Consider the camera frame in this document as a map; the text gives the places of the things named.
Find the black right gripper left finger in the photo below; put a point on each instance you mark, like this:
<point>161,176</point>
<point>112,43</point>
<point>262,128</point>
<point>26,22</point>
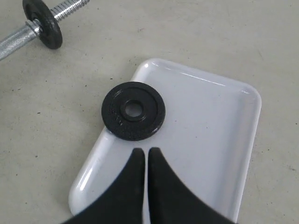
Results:
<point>122,202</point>

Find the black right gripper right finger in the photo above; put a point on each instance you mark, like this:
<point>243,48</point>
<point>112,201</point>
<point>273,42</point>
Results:
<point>170,201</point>

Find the black weight plate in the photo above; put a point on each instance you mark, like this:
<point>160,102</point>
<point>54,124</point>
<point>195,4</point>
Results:
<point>126,127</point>

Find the chrome threaded dumbbell bar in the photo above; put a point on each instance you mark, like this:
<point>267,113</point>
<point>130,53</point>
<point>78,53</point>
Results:
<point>31,30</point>

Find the white rectangular plastic tray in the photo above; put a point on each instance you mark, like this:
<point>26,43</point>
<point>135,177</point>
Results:
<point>207,137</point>

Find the black weight plate far end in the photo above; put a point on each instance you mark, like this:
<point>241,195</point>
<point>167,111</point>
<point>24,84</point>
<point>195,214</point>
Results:
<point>50,35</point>

